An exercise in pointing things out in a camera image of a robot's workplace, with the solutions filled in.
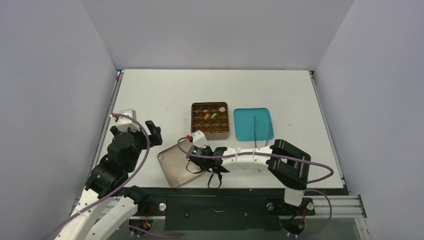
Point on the teal plastic tray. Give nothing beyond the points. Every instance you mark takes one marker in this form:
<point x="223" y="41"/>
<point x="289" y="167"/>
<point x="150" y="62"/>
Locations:
<point x="243" y="122"/>

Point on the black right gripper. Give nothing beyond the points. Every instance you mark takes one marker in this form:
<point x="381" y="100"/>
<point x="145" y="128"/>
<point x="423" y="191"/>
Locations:
<point x="205" y="162"/>

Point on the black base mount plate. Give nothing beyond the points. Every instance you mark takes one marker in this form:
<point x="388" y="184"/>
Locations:
<point x="202" y="209"/>

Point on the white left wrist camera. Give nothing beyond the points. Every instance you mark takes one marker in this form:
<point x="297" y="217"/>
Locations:
<point x="124" y="124"/>

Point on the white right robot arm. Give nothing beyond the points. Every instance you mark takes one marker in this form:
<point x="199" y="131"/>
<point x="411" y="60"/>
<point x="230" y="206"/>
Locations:
<point x="284" y="161"/>

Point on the aluminium rail frame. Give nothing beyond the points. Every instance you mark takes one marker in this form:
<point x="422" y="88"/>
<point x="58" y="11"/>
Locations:
<point x="343" y="206"/>

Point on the gold tin lid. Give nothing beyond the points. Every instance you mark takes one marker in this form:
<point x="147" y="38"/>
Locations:
<point x="177" y="170"/>

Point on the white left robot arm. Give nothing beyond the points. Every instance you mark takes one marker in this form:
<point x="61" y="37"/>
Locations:
<point x="106" y="202"/>

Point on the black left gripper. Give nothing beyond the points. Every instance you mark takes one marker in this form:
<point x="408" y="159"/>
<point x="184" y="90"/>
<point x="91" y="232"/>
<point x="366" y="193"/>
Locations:
<point x="155" y="131"/>

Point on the metal tongs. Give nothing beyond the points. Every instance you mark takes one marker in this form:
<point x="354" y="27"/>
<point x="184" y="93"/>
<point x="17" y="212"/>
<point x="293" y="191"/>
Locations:
<point x="262" y="130"/>

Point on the gold cookie tin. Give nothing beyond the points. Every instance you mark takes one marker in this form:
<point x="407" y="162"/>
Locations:
<point x="214" y="129"/>

